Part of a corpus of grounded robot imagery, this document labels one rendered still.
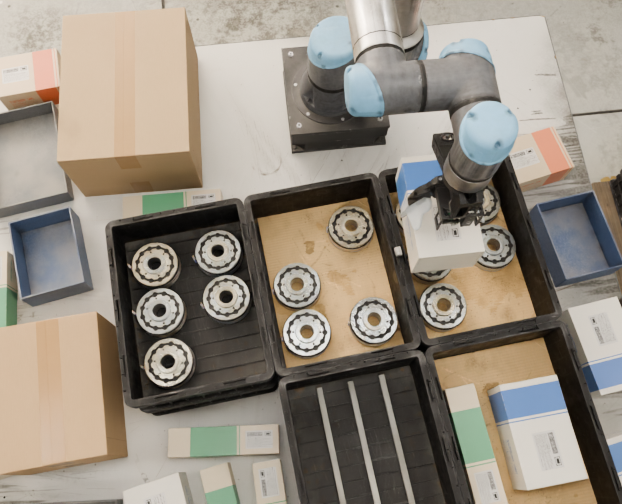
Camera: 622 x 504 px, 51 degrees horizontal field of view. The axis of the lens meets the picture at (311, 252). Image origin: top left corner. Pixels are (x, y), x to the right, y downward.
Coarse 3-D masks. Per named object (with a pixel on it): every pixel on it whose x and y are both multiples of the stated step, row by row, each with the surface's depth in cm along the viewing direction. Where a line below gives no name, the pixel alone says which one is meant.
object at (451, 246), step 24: (408, 168) 121; (432, 168) 121; (408, 192) 119; (432, 216) 118; (408, 240) 123; (432, 240) 116; (456, 240) 116; (480, 240) 116; (432, 264) 120; (456, 264) 122
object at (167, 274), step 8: (144, 248) 144; (152, 248) 145; (160, 248) 145; (168, 248) 144; (136, 256) 144; (144, 256) 144; (168, 256) 144; (176, 256) 144; (136, 264) 143; (168, 264) 143; (176, 264) 143; (136, 272) 142; (144, 272) 142; (168, 272) 143; (144, 280) 142; (152, 280) 142; (160, 280) 142; (168, 280) 142
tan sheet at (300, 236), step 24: (288, 216) 150; (312, 216) 150; (264, 240) 148; (288, 240) 148; (312, 240) 148; (288, 264) 147; (312, 264) 147; (336, 264) 147; (360, 264) 147; (336, 288) 145; (360, 288) 145; (384, 288) 145; (288, 312) 143; (336, 312) 143; (336, 336) 141; (288, 360) 140; (312, 360) 140
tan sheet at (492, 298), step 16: (496, 224) 150; (464, 272) 146; (480, 272) 146; (496, 272) 146; (512, 272) 146; (416, 288) 145; (464, 288) 145; (480, 288) 145; (496, 288) 145; (512, 288) 145; (480, 304) 144; (496, 304) 144; (512, 304) 144; (528, 304) 144; (464, 320) 143; (480, 320) 143; (496, 320) 143; (512, 320) 143; (432, 336) 141
